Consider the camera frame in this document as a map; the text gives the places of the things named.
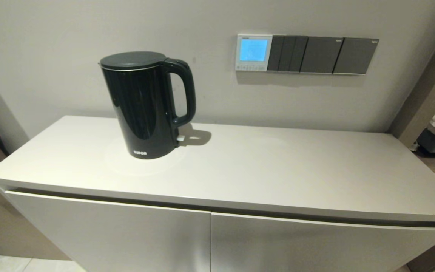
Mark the white wall thermostat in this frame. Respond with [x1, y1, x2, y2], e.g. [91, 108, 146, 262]
[235, 34, 273, 72]

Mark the black electric kettle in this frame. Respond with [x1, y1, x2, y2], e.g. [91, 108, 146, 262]
[99, 51, 197, 160]

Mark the white cabinet door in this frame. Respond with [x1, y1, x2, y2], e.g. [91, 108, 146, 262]
[211, 212, 435, 272]
[5, 191, 212, 272]

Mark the white sideboard cabinet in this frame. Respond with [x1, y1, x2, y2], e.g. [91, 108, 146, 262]
[0, 115, 435, 272]

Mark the grey three-rocker wall switch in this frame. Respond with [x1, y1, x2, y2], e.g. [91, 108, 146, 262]
[267, 36, 309, 73]

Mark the grey wall switch plate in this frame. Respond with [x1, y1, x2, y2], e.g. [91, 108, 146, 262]
[333, 38, 379, 75]
[300, 37, 344, 74]

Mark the brown wooden door frame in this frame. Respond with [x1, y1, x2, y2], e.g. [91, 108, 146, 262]
[387, 11, 435, 148]

